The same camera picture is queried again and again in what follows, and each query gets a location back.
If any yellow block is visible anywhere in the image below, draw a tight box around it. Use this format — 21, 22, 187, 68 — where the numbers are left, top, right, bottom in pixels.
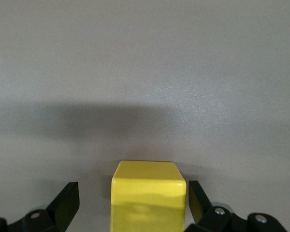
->
110, 159, 187, 232

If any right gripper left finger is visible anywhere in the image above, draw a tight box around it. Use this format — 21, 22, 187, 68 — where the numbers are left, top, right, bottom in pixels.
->
0, 181, 81, 232

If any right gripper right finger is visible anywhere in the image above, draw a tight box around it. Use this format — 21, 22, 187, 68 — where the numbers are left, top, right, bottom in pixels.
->
183, 180, 290, 232

